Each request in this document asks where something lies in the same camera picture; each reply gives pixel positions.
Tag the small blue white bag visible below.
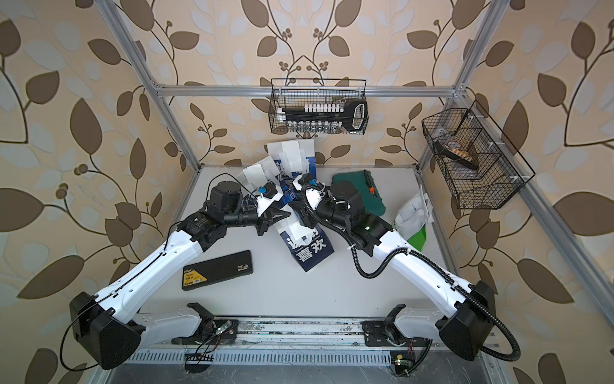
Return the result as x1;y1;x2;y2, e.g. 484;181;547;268
278;224;334;272

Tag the large blue white tote bag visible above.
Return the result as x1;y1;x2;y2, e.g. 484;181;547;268
267;139;317;178

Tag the green white tissue pack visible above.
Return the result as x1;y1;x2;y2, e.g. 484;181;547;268
393;187;433;251

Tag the blue stapler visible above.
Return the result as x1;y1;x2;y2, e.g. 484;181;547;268
280;179;300;205

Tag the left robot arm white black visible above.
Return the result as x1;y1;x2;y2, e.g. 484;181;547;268
68;182;290;370

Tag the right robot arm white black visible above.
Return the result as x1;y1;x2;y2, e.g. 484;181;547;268
291;174;501;361

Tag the black flat box yellow label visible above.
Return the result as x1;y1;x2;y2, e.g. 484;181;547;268
182;251;254;291

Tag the black socket tool set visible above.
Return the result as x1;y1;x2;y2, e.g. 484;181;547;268
270;99;369;134

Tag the dark brush in basket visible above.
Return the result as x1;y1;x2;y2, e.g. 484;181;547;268
434;140;479;171

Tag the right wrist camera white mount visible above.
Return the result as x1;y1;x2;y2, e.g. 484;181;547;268
302;180;326;211

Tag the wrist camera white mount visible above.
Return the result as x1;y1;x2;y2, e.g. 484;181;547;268
302;180;326;211
257;182;283;217

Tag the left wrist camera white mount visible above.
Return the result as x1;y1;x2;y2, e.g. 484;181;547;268
257;182;283;217

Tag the back wall wire basket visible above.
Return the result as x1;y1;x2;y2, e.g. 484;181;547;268
268;77;369;136

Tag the wall wire basket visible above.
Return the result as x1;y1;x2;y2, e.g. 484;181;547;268
268;77;369;136
421;101;536;210

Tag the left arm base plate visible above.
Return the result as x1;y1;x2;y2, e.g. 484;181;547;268
171;319;239;345

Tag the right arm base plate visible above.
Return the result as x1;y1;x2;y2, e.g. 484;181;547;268
361;320;429;348

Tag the aluminium rail front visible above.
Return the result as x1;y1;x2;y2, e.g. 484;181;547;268
102;315;500;368

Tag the right wall wire basket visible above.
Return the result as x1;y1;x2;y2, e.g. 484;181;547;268
421;101;536;210

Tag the black corrugated cable conduit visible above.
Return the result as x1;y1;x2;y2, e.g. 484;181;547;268
301;184;522;363

